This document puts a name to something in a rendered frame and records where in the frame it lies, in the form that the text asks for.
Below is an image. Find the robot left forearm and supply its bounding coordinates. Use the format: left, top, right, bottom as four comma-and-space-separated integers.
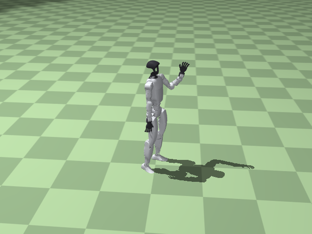
172, 74, 184, 86

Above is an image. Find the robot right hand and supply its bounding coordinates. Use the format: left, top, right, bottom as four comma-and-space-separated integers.
145, 118, 153, 132

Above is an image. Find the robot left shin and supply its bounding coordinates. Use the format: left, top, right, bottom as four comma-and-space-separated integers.
155, 135, 163, 156

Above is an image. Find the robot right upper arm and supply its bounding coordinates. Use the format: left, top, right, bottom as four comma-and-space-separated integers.
144, 81, 154, 106

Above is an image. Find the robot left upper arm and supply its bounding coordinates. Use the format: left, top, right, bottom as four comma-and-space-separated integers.
159, 74, 175, 90

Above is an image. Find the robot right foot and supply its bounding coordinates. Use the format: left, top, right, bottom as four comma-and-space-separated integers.
141, 163, 154, 174

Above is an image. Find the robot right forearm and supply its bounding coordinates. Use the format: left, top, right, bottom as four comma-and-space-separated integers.
146, 101, 153, 122

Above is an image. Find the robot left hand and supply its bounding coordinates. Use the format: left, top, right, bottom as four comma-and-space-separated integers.
178, 62, 190, 76

